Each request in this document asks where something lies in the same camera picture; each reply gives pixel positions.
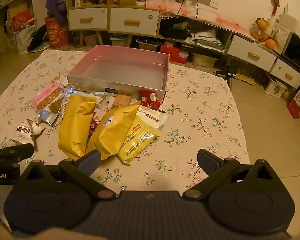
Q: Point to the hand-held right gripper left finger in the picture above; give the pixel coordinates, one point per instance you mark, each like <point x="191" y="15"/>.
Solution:
<point x="90" y="163"/>

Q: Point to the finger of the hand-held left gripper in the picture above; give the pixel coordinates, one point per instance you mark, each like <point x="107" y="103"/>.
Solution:
<point x="15" y="152"/>

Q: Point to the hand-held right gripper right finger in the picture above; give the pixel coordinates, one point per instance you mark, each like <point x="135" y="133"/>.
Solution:
<point x="208" y="161"/>

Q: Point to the white snack packet dark print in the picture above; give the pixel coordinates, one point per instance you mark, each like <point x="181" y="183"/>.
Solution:
<point x="25" y="130"/>

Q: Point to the large yellow snack packet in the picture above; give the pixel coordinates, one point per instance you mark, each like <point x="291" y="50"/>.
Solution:
<point x="75" y="125"/>
<point x="110" y="135"/>

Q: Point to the small silver snack packet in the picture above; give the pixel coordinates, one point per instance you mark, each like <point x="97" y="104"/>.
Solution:
<point x="46" y="117"/>

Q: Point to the lemon yellow snack packet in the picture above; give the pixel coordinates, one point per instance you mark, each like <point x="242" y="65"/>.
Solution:
<point x="137" y="142"/>

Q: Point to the pink snack packet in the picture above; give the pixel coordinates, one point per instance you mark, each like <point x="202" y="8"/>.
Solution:
<point x="46" y="96"/>

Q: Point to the small golden snack packet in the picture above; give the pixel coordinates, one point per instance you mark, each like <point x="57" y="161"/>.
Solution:
<point x="121" y="101"/>

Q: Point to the pink storage box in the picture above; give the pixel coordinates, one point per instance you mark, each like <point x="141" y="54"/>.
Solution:
<point x="115" y="67"/>

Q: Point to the floral tablecloth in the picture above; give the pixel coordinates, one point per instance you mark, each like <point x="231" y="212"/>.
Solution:
<point x="202" y="105"/>

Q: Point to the clear wrapped snack packet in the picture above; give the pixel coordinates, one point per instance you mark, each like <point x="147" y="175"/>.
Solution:
<point x="66" y="97"/>

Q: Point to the white blue snack packet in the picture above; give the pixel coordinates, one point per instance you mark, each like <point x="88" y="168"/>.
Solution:
<point x="100" y="93"/>

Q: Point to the white orange snack packet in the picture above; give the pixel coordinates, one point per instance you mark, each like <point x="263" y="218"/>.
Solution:
<point x="60" y="81"/>

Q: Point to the white shopping bag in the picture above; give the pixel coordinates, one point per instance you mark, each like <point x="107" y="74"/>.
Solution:
<point x="23" y="41"/>

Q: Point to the yellow egg tray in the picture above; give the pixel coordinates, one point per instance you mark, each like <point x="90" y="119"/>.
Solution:
<point x="246" y="79"/>

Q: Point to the black flat panel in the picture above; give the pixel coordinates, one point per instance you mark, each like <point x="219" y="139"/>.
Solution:
<point x="38" y="38"/>

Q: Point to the white printed storage box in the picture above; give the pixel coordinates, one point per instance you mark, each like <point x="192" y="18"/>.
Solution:
<point x="275" y="88"/>

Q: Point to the clear plastic container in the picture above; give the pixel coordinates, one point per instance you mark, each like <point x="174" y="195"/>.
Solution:
<point x="205" y="61"/>

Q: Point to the red gift bag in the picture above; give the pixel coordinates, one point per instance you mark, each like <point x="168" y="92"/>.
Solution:
<point x="296" y="107"/>

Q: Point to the red paper bag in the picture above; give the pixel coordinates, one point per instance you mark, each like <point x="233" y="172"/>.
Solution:
<point x="20" y="20"/>

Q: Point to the red printed sack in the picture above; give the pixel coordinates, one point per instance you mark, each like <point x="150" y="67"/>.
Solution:
<point x="56" y="33"/>

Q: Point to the red cardboard box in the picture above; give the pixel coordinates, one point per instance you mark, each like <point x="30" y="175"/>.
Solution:
<point x="175" y="53"/>

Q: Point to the long wooden media stand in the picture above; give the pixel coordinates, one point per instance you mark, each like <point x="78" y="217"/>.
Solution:
<point x="227" y="41"/>

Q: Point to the small plastic bin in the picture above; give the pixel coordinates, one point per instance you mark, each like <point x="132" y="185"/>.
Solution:
<point x="90" y="41"/>

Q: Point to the stack of papers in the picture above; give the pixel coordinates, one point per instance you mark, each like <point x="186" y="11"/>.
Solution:
<point x="205" y="38"/>

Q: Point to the plastic bin blue lid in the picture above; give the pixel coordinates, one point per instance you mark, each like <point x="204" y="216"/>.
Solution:
<point x="118" y="41"/>

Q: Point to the plastic bin black lid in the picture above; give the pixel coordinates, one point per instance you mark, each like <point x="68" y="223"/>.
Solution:
<point x="148" y="45"/>

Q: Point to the orange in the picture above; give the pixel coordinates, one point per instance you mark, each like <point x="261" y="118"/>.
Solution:
<point x="270" y="44"/>
<point x="262" y="23"/>

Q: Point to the black storage case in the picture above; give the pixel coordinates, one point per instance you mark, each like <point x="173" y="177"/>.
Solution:
<point x="175" y="32"/>

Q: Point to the purple cloth bag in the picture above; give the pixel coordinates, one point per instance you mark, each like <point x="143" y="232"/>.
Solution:
<point x="56" y="2"/>

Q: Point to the blue yellow cloth bundle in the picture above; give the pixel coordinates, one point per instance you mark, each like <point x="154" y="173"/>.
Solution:
<point x="181" y="25"/>

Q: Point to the microwave oven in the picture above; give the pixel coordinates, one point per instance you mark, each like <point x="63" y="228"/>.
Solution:
<point x="296" y="48"/>

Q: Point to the wooden drawer cabinet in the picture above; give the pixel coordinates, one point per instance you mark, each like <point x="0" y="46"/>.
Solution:
<point x="160" y="25"/>

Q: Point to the pink table runner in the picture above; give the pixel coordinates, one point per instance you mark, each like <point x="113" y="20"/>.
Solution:
<point x="202" y="12"/>

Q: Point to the white cardboard box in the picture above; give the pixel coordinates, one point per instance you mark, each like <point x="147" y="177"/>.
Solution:
<point x="288" y="20"/>

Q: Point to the small cardboard box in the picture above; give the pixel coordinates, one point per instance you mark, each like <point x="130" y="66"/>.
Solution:
<point x="126" y="0"/>

